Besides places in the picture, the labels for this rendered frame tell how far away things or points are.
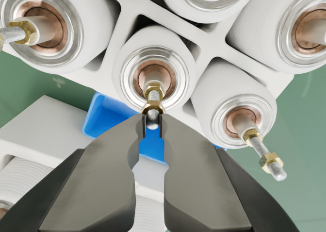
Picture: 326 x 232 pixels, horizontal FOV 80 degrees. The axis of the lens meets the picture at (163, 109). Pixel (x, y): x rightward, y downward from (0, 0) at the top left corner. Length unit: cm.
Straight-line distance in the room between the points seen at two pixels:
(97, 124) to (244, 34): 34
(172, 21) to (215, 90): 10
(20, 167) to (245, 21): 42
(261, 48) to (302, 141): 50
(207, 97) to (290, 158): 52
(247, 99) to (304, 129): 45
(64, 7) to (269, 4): 20
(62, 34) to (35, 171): 27
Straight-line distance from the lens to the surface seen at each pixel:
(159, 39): 21
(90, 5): 23
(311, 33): 24
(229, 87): 24
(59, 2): 22
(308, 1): 25
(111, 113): 51
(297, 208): 94
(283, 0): 24
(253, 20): 26
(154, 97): 16
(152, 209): 44
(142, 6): 28
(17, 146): 43
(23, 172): 42
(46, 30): 21
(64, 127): 48
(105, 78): 30
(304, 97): 63
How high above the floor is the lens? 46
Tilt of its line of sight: 62 degrees down
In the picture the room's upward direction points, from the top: 177 degrees clockwise
